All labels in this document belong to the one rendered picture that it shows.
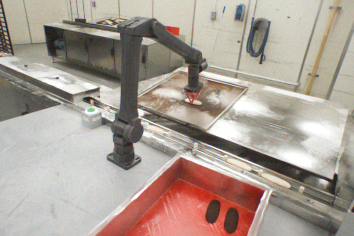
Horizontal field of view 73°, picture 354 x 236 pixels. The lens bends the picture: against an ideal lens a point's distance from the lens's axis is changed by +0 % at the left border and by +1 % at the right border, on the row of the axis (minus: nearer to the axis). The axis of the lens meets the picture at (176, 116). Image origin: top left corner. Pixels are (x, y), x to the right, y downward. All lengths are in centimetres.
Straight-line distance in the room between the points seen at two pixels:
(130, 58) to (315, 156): 79
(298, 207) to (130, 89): 66
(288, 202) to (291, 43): 387
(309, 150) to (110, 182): 78
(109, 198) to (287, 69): 413
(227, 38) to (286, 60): 116
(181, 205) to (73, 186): 37
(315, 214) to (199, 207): 34
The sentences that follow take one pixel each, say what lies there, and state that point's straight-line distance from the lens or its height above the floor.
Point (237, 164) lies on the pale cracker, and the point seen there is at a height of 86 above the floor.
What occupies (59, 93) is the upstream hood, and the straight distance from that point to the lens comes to 155.
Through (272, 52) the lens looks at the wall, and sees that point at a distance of 465.
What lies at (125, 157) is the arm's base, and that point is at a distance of 94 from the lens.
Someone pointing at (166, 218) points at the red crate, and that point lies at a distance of 77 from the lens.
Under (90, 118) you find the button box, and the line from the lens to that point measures 121.
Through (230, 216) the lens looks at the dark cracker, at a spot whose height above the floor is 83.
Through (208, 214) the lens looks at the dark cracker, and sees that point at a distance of 78.
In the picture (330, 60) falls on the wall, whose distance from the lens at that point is 453.
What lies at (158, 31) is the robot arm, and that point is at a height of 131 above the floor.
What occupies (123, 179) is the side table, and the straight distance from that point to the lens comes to 90.
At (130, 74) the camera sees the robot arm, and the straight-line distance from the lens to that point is 84.
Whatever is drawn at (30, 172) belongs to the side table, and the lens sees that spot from 102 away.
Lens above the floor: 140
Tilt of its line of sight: 25 degrees down
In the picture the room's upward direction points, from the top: 4 degrees clockwise
